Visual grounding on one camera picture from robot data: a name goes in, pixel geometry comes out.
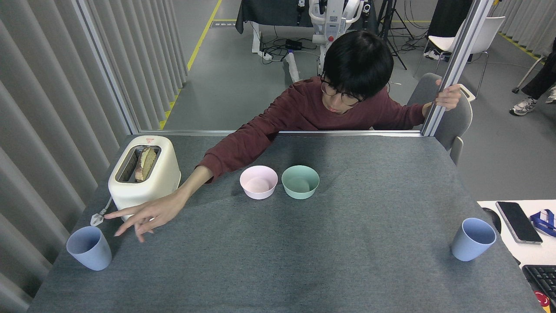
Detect table with black cloth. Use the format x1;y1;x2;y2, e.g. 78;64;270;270
235;0;378;35

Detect black smartphone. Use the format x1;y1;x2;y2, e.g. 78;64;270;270
495;201;543;245

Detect white chair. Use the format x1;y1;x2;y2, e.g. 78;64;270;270
413;16;506;98

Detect blue lanyard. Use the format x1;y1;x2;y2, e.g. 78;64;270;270
530;209;556;238

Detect silver post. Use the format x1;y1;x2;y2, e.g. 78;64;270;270
420;0;496;137

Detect black keyboard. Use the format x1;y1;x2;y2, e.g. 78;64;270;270
522;264;556;305

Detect person's glasses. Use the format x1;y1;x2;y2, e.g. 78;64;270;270
320;76;363;106

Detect seated person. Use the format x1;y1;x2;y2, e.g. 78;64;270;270
509;37;556;117

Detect black computer mouse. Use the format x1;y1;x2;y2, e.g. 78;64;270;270
482;207;502;235

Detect black tripod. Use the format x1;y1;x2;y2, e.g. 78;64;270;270
356;0;415;72

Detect person's left hand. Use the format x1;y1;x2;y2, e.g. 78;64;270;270
434;80;462;110

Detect white stand on wheels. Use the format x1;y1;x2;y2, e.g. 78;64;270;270
285;0;374;83

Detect green bowl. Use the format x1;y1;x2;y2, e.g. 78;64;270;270
281;165;320;200

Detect grey chair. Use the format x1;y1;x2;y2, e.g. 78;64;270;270
406;73;473;166

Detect pink bowl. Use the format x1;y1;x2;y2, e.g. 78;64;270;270
239;165;278;200

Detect red round object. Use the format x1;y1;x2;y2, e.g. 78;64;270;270
533;290;551;310

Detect silver table rail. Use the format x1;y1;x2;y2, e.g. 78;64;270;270
139;130;424;138

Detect white toaster power plug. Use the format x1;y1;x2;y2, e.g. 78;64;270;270
90;196;113;227

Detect cream toaster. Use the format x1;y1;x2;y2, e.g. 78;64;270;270
108;135;182;222

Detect bread slice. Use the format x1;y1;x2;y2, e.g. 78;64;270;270
134;147;157;182

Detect person's right hand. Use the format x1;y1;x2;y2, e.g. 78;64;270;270
103;190;190;243

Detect white side table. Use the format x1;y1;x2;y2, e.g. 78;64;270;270
477;200;556;313

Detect blue plastic cup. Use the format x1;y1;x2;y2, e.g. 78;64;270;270
450;217;497;262
66;226;113;271

